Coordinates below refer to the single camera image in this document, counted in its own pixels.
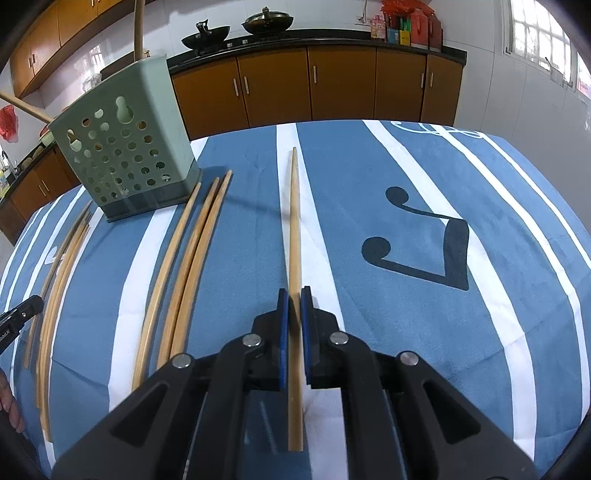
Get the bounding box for blue white striped tablecloth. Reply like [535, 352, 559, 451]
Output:
[0, 119, 591, 480]

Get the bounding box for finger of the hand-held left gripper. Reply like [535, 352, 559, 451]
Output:
[0, 295, 44, 331]

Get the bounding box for red hanging plastic bag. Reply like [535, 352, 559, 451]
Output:
[0, 105, 17, 141]

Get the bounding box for brown upper kitchen cabinets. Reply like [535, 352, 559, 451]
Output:
[9, 0, 134, 97]

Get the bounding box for red plastic jug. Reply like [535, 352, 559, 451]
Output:
[427, 9, 444, 51]
[411, 9, 430, 47]

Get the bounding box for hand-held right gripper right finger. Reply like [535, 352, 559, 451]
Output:
[300, 286, 539, 480]

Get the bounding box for black wok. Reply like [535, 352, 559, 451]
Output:
[181, 19, 232, 51]

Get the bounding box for black kitchen countertop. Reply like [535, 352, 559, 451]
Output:
[0, 34, 467, 199]

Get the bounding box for green perforated utensil holder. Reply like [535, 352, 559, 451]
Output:
[47, 53, 203, 223]

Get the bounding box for lidded metal pot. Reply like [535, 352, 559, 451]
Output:
[241, 6, 295, 35]

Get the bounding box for brown lower kitchen cabinets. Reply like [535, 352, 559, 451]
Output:
[0, 44, 462, 245]

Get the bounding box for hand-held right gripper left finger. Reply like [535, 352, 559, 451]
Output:
[51, 287, 296, 480]

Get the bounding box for person's left hand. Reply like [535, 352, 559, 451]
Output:
[0, 369, 26, 435]

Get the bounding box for barred window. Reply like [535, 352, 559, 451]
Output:
[503, 0, 591, 97]

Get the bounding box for brown kitchen cabinets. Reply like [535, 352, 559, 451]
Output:
[9, 0, 134, 97]
[0, 44, 462, 245]

